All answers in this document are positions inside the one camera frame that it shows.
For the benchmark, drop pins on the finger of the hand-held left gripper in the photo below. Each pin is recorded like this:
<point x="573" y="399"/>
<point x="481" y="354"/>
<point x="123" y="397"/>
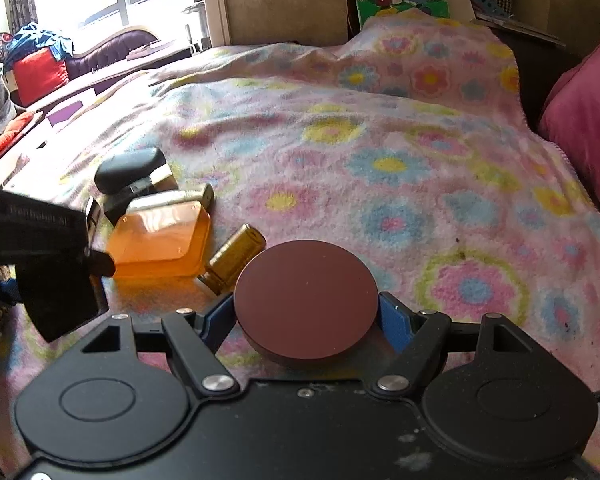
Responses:
<point x="92" y="220"/>
<point x="101" y="262"/>

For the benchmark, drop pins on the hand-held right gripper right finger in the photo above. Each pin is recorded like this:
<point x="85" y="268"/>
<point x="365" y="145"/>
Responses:
<point x="394" y="322"/>

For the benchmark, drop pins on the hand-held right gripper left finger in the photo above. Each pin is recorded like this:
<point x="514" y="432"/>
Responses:
<point x="219" y="317"/>

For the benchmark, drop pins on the orange translucent soap box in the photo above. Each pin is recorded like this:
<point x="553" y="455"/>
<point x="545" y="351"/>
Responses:
<point x="155" y="240"/>

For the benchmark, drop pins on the dark red round case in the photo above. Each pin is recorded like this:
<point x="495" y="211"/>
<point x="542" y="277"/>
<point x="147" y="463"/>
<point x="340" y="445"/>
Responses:
<point x="305" y="290"/>

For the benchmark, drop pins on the gold cylindrical tube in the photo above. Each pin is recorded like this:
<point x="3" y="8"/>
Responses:
<point x="232" y="257"/>

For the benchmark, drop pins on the white low table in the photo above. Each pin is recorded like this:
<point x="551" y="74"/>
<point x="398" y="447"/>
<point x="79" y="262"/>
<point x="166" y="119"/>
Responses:
<point x="35" y="132"/>

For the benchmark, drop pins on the flat red seat cushion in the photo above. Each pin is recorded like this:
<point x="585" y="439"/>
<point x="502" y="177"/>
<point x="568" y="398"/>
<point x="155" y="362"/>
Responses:
<point x="5" y="135"/>

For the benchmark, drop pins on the purple box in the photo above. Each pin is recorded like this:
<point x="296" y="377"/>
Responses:
<point x="62" y="112"/>

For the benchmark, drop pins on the square red cushion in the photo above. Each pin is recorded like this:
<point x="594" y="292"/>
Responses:
<point x="37" y="77"/>

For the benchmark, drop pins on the purple sofa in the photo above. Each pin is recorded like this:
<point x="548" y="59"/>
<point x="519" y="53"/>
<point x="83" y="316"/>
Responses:
<point x="105" y="55"/>

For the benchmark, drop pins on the floral fleece blanket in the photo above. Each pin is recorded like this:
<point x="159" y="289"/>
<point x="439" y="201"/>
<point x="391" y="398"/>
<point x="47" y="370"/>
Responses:
<point x="380" y="135"/>

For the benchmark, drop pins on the blue cloth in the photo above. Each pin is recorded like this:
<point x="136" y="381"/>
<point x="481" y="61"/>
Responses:
<point x="35" y="40"/>

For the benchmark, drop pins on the pink pillow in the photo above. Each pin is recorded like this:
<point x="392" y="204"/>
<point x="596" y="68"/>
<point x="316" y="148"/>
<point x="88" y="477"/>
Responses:
<point x="585" y="110"/>

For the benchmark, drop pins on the beige upholstered panel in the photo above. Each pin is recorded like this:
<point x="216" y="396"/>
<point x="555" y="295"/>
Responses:
<point x="280" y="0"/>

